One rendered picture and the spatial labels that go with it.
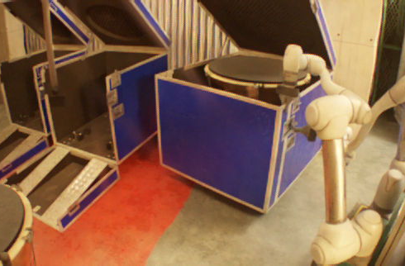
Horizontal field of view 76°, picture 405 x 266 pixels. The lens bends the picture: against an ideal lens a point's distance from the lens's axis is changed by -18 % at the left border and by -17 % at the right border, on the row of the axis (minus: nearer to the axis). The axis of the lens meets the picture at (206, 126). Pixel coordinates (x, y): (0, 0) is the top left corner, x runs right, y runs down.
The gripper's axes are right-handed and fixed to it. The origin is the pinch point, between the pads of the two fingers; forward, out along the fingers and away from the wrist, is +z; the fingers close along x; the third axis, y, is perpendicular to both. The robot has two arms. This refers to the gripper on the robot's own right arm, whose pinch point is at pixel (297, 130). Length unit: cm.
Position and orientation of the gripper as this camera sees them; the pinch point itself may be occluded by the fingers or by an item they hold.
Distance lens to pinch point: 198.1
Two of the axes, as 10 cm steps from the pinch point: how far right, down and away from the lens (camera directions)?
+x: -0.1, 9.0, 4.3
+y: -1.2, 4.3, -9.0
